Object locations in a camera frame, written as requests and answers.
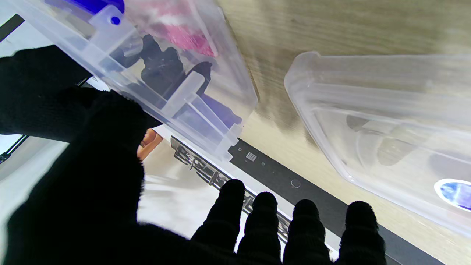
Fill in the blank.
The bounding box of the clear lid with blue label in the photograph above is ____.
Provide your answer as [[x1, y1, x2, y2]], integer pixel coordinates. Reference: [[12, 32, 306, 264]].
[[284, 52, 471, 239]]

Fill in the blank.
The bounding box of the clear container with blue clips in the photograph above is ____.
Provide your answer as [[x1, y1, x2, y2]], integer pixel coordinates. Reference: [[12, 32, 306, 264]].
[[0, 0, 258, 163]]

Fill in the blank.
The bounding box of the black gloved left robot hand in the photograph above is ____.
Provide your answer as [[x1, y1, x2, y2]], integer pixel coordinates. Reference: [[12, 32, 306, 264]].
[[4, 90, 387, 265]]

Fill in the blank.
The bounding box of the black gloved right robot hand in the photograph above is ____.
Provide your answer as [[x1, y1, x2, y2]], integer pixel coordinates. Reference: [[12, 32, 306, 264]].
[[0, 35, 214, 143]]

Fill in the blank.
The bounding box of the pink bacon slice stack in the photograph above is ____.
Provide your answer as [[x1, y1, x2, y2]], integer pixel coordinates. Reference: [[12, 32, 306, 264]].
[[145, 0, 218, 58]]

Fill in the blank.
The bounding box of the printed kitchen backdrop cloth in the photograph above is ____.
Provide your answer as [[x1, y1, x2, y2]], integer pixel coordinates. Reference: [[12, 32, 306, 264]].
[[0, 15, 446, 265]]

